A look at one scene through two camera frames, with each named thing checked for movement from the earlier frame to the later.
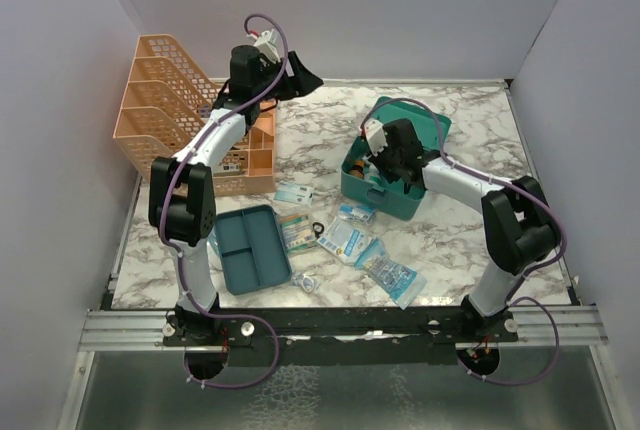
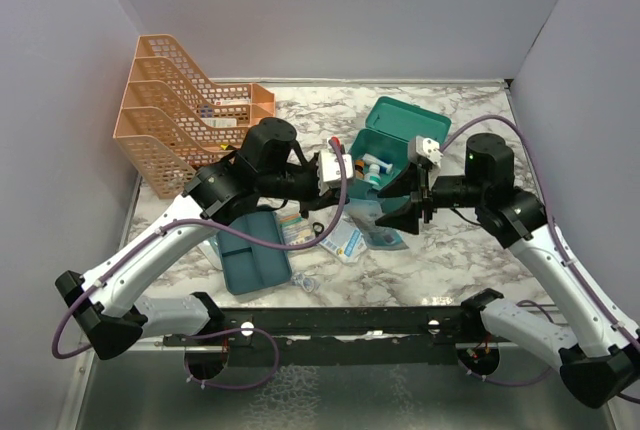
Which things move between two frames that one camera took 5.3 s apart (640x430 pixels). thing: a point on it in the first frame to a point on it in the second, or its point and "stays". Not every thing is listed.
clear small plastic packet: [300, 279] stays
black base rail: [341, 337] stays
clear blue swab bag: [402, 283] to [364, 214]
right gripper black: [378, 161] to [407, 184]
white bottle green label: [373, 174] stays
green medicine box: [369, 186] stays
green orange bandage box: [297, 232] stays
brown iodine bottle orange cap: [358, 169] stays
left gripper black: [302, 80] to [329, 199]
